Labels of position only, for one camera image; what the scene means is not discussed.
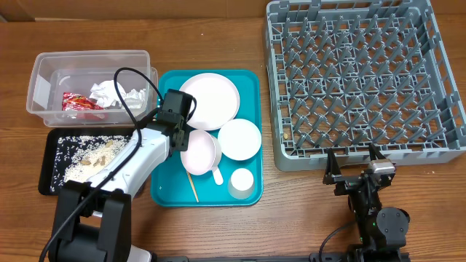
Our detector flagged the grey dishwasher rack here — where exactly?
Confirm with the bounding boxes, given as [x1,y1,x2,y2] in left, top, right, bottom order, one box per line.
[265,0,465,171]

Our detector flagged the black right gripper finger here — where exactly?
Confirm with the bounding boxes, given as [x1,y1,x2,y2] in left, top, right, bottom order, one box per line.
[368,143,386,161]
[325,148,341,176]

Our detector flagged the white bowl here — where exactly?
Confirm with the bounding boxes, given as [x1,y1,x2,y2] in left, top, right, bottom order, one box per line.
[217,119,262,161]

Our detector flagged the white plastic fork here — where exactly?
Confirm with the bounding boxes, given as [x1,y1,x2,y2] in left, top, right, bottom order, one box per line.
[211,167,224,186]

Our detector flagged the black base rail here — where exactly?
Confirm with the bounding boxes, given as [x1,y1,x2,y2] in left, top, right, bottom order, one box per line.
[150,253,356,262]

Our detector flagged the frosted white cup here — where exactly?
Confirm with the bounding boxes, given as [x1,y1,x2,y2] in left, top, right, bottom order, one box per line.
[228,168,255,199]

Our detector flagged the spilled rice and nuts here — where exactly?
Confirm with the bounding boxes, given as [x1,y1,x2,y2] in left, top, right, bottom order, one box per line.
[50,135,130,194]

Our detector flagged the wooden chopstick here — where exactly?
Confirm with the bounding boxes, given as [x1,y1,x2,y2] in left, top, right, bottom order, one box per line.
[186,171,200,203]

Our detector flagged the clear plastic bin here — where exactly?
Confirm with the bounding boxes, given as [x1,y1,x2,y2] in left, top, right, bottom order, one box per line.
[26,50,158,127]

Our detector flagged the teal plastic tray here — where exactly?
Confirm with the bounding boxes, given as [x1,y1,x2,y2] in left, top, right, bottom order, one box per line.
[151,69,264,207]

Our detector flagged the bowl with rice and nuts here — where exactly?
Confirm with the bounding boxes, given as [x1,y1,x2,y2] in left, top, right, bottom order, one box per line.
[181,130,222,176]

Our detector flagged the large white plate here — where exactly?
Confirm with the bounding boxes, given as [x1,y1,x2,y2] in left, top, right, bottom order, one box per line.
[180,73,240,131]

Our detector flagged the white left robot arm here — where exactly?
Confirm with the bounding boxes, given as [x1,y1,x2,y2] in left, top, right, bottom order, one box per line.
[41,90,197,261]

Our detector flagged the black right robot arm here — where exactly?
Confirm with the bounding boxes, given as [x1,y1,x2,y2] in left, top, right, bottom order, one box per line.
[317,144,411,262]

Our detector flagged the black tray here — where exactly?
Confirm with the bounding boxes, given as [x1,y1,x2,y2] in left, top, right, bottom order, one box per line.
[38,127,133,195]

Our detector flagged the white napkin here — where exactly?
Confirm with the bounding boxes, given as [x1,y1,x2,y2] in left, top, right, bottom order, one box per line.
[90,80,122,108]
[124,89,146,118]

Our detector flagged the red snack wrapper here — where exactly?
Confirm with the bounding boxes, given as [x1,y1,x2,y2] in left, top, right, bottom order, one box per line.
[62,92,106,121]

